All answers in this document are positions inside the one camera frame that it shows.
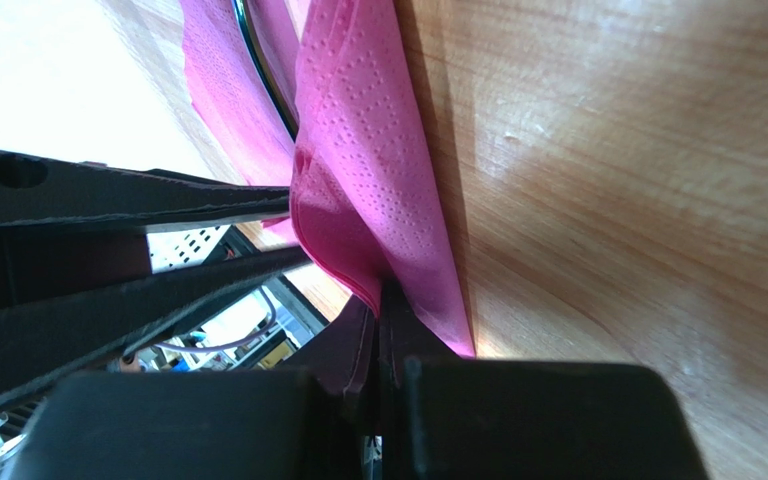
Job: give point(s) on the magenta paper napkin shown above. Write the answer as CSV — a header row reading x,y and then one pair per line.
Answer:
x,y
363,198

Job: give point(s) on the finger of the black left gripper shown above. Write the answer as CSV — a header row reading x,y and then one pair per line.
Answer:
x,y
70,227
42,342

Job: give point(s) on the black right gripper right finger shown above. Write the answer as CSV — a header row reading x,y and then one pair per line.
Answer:
x,y
401,335

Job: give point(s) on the iridescent table knife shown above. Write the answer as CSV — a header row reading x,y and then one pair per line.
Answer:
x,y
265,72

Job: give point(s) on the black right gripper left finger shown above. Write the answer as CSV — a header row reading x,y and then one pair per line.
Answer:
x,y
339,356

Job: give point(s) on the white plastic basket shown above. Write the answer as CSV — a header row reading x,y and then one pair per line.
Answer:
x,y
175,250

